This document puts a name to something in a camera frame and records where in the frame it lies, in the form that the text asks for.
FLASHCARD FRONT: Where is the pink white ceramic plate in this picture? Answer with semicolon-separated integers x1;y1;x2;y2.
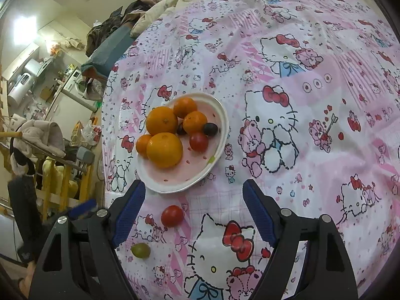
136;93;229;194

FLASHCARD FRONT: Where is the small mandarin in plate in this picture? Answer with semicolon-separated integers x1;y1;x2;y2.
173;97;197;119

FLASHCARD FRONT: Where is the pile of dark clothes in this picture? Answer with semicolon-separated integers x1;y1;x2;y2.
85;0;155;57

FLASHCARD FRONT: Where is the yellow wooden rack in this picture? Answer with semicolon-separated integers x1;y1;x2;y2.
1;131;93;221

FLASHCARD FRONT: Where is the plastic bag on floor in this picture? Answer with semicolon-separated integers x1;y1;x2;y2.
69;120;102;148

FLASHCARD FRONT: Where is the dark purple grape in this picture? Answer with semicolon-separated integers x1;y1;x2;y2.
203;122;219;137

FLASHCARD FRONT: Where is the pink Hello Kitty bedsheet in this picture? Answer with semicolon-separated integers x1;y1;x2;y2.
102;0;399;299

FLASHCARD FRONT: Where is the large orange in plate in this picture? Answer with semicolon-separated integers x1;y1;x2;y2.
146;106;178;136

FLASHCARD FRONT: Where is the white water heater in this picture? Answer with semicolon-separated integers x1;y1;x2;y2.
7;72;35;108

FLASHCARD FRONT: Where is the white washing machine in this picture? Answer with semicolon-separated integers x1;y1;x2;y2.
46;68;101;129

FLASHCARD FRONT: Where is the large orange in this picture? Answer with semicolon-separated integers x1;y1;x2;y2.
146;106;178;136
146;132;183;169

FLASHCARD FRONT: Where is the grey plush jacket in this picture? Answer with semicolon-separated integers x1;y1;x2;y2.
9;119;66;176

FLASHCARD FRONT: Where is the small mandarin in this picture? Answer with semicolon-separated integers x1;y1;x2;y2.
135;134;152;159
182;110;208;136
173;97;197;119

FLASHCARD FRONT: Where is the teal blanket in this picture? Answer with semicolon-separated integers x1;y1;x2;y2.
80;22;134;81

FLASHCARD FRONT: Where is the red tomato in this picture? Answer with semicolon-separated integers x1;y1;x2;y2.
189;131;209;153
161;205;185;228

